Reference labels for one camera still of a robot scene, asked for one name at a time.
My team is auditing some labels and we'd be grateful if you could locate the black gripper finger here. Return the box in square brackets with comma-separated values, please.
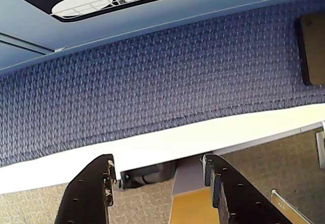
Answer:
[202, 154, 315, 224]
[53, 154, 117, 224]

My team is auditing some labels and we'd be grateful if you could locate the black clamp under table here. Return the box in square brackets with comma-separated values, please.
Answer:
[120, 163, 179, 189]

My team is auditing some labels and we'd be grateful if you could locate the blue dishwasher door dish print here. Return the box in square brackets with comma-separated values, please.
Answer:
[0, 0, 277, 52]

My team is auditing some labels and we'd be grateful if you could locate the silver metal bracket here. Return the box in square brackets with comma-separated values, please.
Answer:
[314, 120, 325, 164]
[270, 188, 314, 224]

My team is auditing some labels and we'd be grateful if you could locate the grey yellow panel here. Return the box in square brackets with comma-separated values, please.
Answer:
[169, 162, 216, 224]

